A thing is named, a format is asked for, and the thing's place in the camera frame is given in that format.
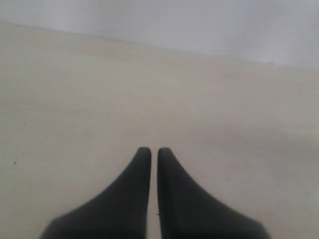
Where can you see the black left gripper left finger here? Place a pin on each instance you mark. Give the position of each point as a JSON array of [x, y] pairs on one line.
[[118, 212]]

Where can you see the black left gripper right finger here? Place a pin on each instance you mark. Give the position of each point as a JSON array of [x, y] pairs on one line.
[[187, 211]]

